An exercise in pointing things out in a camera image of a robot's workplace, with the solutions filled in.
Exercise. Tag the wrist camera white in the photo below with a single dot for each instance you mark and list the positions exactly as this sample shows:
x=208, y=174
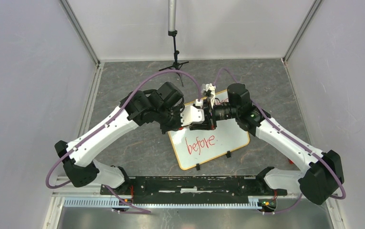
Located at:
x=208, y=90
x=193, y=114

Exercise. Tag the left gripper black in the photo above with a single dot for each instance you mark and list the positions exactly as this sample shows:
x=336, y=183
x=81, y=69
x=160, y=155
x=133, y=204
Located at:
x=165, y=129

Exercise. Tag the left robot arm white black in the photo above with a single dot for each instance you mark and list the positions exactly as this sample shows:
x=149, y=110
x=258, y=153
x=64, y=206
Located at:
x=142, y=107

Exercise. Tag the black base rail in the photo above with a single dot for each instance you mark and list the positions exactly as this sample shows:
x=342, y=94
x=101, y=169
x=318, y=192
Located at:
x=196, y=189

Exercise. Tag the whiteboard with yellow edge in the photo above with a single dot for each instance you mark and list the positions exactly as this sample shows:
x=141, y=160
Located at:
x=193, y=147

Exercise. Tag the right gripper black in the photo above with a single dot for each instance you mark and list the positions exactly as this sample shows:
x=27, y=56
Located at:
x=209, y=123

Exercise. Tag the black tripod stand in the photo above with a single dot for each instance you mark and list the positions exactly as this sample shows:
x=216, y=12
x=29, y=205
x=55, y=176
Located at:
x=172, y=32

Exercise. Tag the white cable duct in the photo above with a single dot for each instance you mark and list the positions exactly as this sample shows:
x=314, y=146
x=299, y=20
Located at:
x=113, y=202

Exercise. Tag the aluminium frame post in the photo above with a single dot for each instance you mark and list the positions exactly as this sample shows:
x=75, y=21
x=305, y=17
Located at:
x=79, y=30
x=302, y=29

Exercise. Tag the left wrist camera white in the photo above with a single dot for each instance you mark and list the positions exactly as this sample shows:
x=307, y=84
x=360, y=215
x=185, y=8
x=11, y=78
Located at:
x=193, y=114

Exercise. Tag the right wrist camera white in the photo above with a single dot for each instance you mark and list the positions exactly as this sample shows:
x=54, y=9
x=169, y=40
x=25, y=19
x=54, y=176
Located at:
x=208, y=90

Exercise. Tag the left aluminium frame post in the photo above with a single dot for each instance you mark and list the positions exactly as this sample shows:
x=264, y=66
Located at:
x=79, y=30

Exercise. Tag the right aluminium frame post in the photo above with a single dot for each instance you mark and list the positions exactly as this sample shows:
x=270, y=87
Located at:
x=302, y=29

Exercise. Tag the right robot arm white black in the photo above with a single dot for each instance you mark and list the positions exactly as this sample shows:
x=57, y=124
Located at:
x=320, y=174

